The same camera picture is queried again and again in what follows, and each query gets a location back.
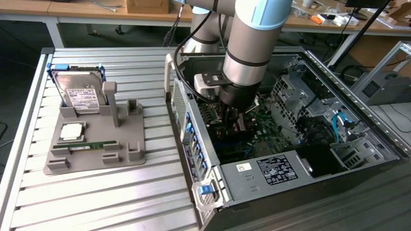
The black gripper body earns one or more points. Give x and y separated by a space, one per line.
239 96

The graphics card with metal bracket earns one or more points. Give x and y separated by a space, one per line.
238 139

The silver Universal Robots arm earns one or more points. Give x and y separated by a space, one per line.
250 36

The metal socket cover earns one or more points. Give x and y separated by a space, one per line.
254 104

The green motherboard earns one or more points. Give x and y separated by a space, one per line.
270 130

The blue slot latch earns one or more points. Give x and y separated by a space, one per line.
247 152

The perforated metal drive cage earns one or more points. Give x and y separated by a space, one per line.
289 93

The grey power supply unit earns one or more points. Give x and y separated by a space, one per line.
245 183

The blue case latch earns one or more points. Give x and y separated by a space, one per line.
206 190

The metal disk bay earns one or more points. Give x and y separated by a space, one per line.
353 154

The open black PC case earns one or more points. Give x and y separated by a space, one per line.
289 211

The small orange box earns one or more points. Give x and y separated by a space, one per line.
318 19

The grey plastic parts rack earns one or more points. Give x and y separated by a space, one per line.
93 130

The green RAM stick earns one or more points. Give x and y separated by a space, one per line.
93 145

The white mug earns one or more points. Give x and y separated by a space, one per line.
309 3

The black tripod pole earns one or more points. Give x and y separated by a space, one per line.
358 36

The grey computer tower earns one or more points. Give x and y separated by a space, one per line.
385 91

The black caster wheel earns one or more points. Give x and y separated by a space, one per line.
119 30

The white cardboard box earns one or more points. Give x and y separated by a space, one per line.
351 22

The brown cardboard box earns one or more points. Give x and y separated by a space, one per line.
145 6

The silver CPU chip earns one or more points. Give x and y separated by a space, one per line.
73 131

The black monitor stand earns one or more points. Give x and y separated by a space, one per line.
358 15

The small desk foot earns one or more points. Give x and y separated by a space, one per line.
94 32

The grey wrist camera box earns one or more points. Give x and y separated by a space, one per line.
202 86

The wooden desk white frame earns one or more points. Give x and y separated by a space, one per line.
329 27
33 9

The hard disk in blue bracket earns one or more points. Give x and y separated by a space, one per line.
81 96

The aluminium profile frame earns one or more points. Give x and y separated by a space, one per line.
389 56

